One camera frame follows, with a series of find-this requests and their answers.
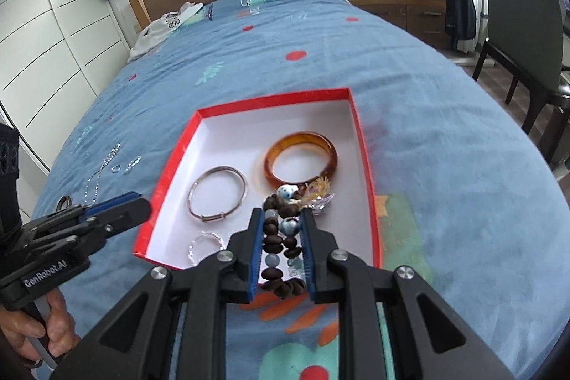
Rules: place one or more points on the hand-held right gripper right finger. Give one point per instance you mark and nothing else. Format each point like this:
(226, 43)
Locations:
(309, 260)

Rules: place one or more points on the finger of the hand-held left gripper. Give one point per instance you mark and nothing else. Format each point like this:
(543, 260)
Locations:
(129, 217)
(111, 204)

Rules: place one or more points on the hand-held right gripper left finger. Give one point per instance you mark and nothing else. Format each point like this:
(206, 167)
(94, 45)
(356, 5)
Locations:
(256, 260)

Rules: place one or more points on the plain silver bangle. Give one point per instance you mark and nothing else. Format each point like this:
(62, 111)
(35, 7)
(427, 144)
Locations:
(193, 184)

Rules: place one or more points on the amber bangle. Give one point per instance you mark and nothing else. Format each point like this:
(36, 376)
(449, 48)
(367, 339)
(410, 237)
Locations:
(271, 159)

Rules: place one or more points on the red cardboard box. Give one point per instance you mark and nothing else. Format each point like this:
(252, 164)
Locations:
(213, 139)

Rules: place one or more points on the person's left hand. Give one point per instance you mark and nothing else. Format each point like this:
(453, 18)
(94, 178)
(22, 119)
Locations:
(67, 331)

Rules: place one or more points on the dark brown bangle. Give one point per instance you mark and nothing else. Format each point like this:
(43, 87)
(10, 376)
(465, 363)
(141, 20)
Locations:
(60, 202)

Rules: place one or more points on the white wardrobe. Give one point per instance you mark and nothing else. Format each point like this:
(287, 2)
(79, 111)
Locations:
(49, 41)

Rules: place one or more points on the white garment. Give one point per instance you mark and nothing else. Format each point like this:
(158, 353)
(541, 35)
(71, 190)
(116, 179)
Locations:
(156, 30)

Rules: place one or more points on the dark hanging bag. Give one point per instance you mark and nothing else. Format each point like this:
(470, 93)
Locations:
(461, 17)

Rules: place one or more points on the dark grey chair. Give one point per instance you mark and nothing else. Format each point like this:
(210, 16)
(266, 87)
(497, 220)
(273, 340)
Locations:
(521, 19)

